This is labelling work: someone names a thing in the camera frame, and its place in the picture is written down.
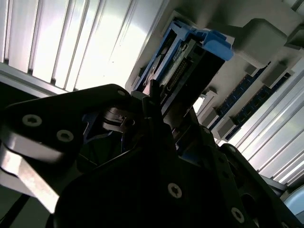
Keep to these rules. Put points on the hard disk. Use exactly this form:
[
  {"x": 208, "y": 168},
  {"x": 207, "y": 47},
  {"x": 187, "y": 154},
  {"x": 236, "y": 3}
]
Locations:
[{"x": 204, "y": 78}]

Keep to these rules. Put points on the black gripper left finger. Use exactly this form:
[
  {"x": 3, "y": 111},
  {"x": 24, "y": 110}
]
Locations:
[{"x": 59, "y": 114}]

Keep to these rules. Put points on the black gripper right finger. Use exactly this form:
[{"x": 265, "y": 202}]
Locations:
[{"x": 237, "y": 180}]

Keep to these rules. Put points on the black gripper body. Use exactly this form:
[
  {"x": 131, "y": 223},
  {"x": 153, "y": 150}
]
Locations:
[{"x": 114, "y": 194}]

